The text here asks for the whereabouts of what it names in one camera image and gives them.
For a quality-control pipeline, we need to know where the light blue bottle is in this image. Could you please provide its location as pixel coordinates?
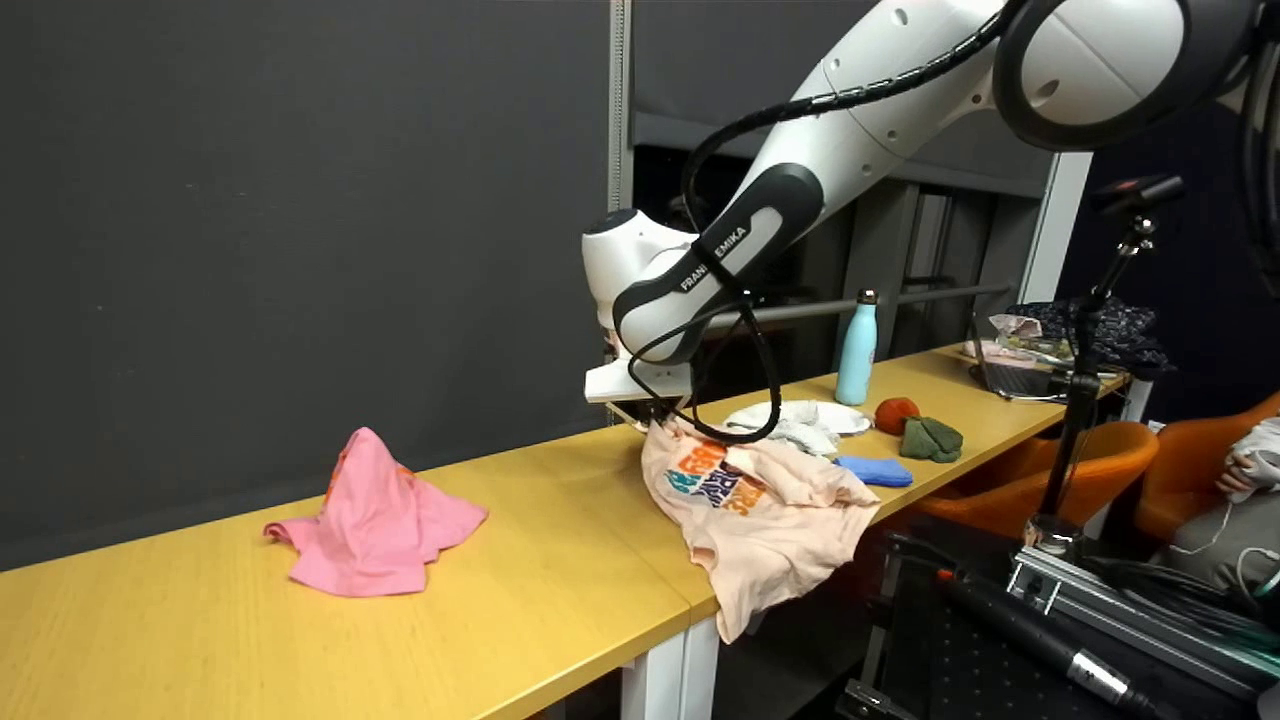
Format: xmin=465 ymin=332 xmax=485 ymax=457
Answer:
xmin=831 ymin=288 xmax=882 ymax=411

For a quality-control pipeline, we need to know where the white table leg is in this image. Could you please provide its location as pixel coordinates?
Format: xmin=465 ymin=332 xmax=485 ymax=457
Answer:
xmin=616 ymin=610 xmax=723 ymax=720

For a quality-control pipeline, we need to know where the white plate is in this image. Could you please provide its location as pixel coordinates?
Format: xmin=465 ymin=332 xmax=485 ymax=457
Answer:
xmin=718 ymin=397 xmax=874 ymax=442

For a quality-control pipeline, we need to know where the red round object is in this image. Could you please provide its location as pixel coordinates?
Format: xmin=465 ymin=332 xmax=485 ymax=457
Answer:
xmin=873 ymin=392 xmax=924 ymax=440

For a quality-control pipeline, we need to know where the blue cloth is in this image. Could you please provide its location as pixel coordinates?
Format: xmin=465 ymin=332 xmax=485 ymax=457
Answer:
xmin=831 ymin=451 xmax=921 ymax=491

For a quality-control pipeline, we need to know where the aluminium rail frame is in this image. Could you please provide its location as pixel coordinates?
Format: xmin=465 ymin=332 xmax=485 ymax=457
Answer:
xmin=1004 ymin=535 xmax=1280 ymax=700

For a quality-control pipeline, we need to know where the orange fabric chair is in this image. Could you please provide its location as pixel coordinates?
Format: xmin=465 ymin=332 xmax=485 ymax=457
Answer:
xmin=924 ymin=416 xmax=1164 ymax=544
xmin=1131 ymin=392 xmax=1280 ymax=552

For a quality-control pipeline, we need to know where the black pole silver tip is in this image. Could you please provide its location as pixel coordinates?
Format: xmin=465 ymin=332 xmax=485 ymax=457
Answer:
xmin=915 ymin=555 xmax=1169 ymax=720

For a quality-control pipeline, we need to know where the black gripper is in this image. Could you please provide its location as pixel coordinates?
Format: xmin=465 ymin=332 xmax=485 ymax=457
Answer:
xmin=616 ymin=397 xmax=686 ymax=440

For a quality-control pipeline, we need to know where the bowl with items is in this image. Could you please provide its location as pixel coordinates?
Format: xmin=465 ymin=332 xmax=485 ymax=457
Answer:
xmin=964 ymin=311 xmax=1080 ymax=399

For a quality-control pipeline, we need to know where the white window pillar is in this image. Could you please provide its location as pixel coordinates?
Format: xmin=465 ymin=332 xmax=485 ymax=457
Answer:
xmin=1017 ymin=145 xmax=1101 ymax=308

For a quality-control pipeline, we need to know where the black camera stand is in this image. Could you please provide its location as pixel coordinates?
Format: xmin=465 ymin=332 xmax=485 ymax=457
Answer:
xmin=1025 ymin=171 xmax=1192 ymax=552

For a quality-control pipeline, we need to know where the grey window frame post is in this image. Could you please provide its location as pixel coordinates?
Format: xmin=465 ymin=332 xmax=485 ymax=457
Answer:
xmin=601 ymin=0 xmax=641 ymax=425

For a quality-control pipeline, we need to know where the green cloth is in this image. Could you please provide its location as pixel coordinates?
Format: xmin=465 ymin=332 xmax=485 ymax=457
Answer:
xmin=895 ymin=411 xmax=966 ymax=469

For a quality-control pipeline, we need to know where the peach shirt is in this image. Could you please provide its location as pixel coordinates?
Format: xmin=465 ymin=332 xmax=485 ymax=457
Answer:
xmin=637 ymin=411 xmax=882 ymax=646

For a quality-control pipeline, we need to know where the silver metal handrail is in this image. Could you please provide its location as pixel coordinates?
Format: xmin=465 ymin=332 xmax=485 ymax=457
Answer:
xmin=723 ymin=279 xmax=1018 ymax=335

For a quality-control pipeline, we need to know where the dark patterned cloth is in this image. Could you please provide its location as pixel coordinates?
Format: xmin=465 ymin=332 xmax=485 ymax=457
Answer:
xmin=1051 ymin=295 xmax=1179 ymax=385

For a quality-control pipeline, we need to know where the pink cloth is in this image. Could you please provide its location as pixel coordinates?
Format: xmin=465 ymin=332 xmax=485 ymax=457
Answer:
xmin=261 ymin=425 xmax=491 ymax=599

